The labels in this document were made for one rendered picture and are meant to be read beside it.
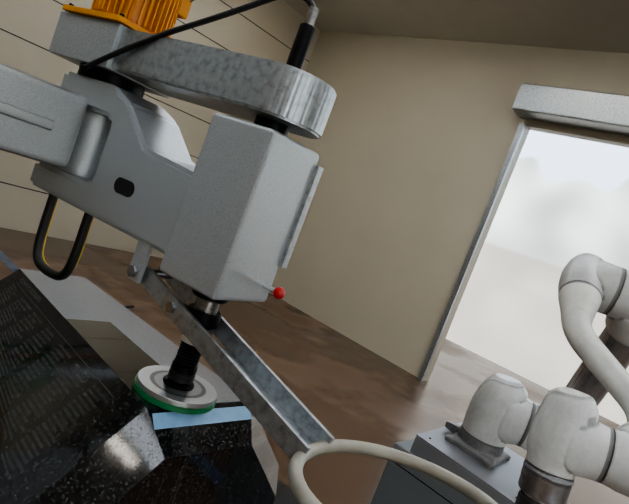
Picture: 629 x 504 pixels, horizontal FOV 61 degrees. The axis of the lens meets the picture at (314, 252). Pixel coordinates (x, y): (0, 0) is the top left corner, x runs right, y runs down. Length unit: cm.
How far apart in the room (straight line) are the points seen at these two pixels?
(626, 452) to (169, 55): 135
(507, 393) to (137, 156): 135
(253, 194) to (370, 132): 633
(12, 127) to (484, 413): 166
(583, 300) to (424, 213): 536
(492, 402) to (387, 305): 494
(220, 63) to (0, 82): 59
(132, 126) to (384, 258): 556
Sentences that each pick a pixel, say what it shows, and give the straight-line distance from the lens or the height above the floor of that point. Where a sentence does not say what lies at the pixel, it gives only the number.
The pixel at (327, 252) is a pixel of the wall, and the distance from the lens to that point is 743.
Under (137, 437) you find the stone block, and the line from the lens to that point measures 139.
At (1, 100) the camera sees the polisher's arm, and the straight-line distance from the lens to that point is 168.
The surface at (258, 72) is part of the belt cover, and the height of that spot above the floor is 170.
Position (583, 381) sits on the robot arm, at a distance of 178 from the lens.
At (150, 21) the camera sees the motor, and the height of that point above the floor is 180.
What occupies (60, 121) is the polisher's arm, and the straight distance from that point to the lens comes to 173.
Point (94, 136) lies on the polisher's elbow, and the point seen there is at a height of 142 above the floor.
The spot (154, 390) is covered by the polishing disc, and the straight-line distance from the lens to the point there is 142.
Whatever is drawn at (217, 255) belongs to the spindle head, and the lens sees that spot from 127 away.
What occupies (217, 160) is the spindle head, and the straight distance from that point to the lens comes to 132.
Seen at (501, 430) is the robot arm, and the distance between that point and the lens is 194.
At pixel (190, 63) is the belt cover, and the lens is 148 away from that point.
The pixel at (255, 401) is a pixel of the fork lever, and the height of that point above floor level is 100.
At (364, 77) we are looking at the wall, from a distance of 796.
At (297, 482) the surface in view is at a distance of 109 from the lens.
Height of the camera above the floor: 146
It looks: 5 degrees down
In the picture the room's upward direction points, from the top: 21 degrees clockwise
